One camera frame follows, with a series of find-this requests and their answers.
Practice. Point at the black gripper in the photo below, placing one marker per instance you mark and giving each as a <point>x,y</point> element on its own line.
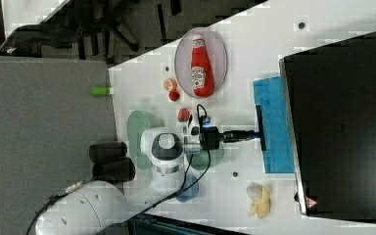
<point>211,137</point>

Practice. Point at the silver black toaster oven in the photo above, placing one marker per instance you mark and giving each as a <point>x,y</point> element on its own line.
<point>318,122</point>

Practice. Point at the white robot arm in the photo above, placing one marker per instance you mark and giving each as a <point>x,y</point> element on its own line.
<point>90,206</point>

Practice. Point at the red strawberry toy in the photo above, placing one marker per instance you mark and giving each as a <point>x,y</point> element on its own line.
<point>183,115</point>

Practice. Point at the red ketchup bottle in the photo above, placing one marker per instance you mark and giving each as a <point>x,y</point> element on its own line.
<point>201,69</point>

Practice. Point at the peeled banana toy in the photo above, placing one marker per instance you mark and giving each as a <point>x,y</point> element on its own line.
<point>260,201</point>

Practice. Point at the small red fruit toy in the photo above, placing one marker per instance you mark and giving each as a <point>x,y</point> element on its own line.
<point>173,96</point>

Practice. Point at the blue round bowl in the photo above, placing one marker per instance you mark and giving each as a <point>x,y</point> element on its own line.
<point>191,189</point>

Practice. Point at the orange slice toy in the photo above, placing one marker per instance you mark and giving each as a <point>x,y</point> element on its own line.
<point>170,84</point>

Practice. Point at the grey round plate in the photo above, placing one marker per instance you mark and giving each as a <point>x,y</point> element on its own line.
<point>216,53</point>

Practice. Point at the green oval colander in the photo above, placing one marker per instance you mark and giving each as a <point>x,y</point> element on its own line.
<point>137,123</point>

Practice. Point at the black cylinder lower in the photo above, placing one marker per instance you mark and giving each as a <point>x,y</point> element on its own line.
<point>120,171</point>

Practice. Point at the black cylinder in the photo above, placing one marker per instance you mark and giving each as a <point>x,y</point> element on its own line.
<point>107,152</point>
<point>120,171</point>

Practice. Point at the black cylinder upper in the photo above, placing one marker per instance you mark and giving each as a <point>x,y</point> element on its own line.
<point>107,152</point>

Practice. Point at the green cylindrical object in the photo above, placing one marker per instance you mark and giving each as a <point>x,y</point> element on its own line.
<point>102,91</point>

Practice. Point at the black office chair base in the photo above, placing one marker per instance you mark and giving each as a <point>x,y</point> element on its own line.
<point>76,20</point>

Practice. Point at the green cup with handle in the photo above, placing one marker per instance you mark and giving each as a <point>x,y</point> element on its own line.
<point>201,160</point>

